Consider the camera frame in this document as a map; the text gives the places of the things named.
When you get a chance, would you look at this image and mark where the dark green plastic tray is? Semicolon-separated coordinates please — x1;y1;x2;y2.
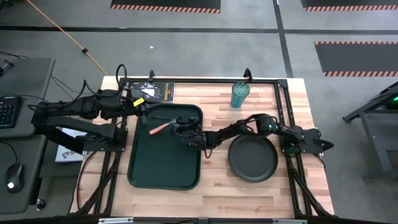
127;103;204;191

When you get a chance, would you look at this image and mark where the orange floor cable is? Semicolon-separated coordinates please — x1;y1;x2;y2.
26;0;108;77

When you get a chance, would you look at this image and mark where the white printed booklet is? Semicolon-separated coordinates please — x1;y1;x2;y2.
55;127;88;163

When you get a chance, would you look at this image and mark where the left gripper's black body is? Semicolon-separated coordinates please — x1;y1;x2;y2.
126;88;147;113

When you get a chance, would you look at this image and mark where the black keyboard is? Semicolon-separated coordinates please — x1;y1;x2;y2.
0;95;23;130

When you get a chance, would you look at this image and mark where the dark green round plate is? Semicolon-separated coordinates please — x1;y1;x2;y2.
227;134;279;184

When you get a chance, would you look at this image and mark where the fork with orange handle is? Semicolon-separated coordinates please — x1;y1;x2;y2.
149;117;178;136

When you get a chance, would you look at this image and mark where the grey side desk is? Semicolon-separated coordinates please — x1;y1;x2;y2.
0;57;56;215

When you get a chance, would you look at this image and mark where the black metal stand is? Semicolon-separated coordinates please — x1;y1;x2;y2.
342;81;398;181

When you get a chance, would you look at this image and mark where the black mat with striped edge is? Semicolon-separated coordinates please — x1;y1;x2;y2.
110;0;221;14
300;0;398;12
314;41;398;78

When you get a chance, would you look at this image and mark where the black computer mouse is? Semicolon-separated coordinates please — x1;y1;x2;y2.
5;163;25;194

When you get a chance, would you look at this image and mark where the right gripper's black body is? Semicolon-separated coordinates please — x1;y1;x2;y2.
183;116;208;150

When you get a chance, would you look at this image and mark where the black aluminium table frame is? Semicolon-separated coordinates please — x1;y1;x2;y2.
70;77;335;218

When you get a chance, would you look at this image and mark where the black book with white print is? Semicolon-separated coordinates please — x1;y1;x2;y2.
132;81;175;103

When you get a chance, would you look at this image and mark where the blue faceted plastic cup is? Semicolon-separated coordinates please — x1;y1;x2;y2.
230;81;251;109

